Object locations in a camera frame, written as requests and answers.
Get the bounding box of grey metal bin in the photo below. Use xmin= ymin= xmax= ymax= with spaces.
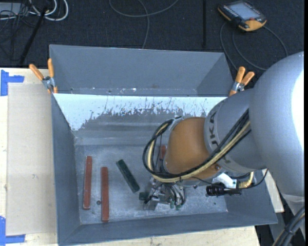
xmin=48 ymin=44 xmax=278 ymax=246

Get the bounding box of black cylinder on white bracket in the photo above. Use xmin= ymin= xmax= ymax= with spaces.
xmin=206 ymin=172 xmax=242 ymax=197

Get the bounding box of pale wood flat board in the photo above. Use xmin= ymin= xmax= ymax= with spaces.
xmin=5 ymin=83 xmax=57 ymax=236

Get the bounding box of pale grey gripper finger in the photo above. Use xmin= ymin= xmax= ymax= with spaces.
xmin=143 ymin=200 xmax=159 ymax=211

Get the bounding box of red-brown flat block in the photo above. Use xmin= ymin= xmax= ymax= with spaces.
xmin=100 ymin=166 xmax=110 ymax=222
xmin=83 ymin=155 xmax=93 ymax=210

